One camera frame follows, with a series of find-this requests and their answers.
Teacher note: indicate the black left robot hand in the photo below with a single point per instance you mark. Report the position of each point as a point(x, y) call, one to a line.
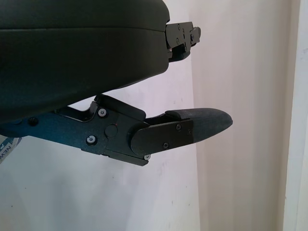
point(72, 60)

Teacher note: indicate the white printed tube package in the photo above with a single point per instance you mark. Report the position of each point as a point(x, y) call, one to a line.
point(7, 149)

